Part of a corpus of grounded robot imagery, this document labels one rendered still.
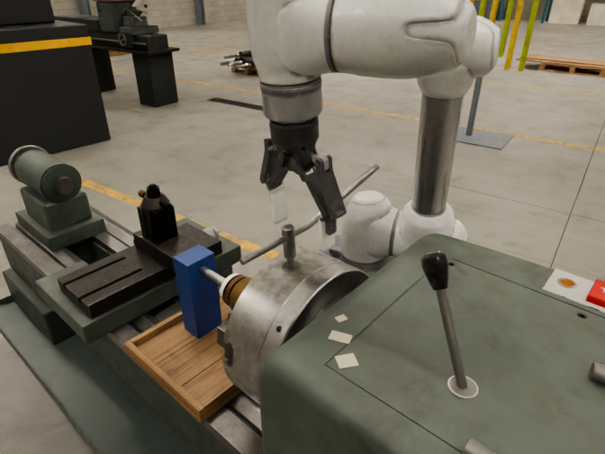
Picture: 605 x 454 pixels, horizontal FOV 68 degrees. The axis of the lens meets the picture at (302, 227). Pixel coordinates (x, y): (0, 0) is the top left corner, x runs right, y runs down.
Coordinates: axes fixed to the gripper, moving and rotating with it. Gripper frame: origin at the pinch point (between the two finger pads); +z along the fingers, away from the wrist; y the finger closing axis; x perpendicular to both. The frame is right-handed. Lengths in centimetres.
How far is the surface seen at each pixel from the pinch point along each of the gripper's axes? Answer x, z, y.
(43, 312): 39, 60, 97
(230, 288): 7.9, 19.7, 16.7
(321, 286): 3.2, 6.9, -7.9
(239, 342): 17.1, 15.0, -1.4
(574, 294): -23.2, 7.1, -37.9
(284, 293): 8.3, 7.7, -3.8
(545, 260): -233, 156, 29
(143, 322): 20, 44, 48
